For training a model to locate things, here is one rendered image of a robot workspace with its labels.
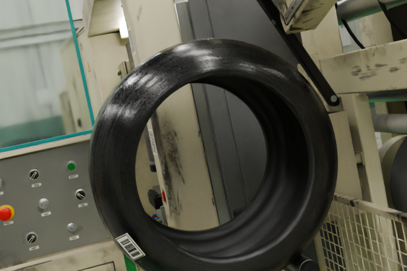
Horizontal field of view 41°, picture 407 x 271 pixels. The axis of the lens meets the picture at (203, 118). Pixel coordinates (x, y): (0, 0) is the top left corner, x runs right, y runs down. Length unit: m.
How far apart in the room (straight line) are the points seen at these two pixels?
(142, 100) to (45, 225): 0.88
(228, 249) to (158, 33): 0.60
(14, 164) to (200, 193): 0.66
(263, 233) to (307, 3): 0.59
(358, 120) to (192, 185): 0.51
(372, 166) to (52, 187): 1.01
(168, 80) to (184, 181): 0.47
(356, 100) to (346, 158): 0.17
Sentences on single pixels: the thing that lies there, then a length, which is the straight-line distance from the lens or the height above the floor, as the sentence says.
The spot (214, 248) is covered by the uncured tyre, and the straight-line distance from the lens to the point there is 1.44.
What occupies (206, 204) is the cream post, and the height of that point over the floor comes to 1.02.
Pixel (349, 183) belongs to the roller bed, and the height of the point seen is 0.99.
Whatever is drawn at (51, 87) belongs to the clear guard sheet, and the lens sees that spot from 1.84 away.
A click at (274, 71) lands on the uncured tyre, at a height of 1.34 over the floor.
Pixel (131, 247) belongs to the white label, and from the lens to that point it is 1.15.
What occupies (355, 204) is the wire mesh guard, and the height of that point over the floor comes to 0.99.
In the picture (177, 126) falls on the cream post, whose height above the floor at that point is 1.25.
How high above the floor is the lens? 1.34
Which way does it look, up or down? 3 degrees down
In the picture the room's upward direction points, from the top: 12 degrees counter-clockwise
